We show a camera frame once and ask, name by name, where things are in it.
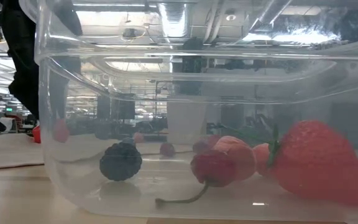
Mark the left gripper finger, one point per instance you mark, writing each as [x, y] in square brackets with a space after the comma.
[26, 93]

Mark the dark toy blackberry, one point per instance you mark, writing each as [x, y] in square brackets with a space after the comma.
[120, 161]

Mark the red toy cherry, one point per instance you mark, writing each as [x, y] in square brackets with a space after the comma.
[211, 169]
[202, 143]
[167, 149]

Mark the pink toy raspberry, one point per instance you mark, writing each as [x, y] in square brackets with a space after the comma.
[241, 155]

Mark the small pink toy fruit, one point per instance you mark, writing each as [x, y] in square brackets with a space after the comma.
[138, 137]
[261, 158]

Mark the red toy strawberry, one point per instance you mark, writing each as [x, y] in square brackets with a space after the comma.
[319, 161]

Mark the black monitor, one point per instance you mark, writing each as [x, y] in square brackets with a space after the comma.
[123, 109]

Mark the clear plastic container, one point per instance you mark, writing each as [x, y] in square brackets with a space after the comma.
[166, 199]

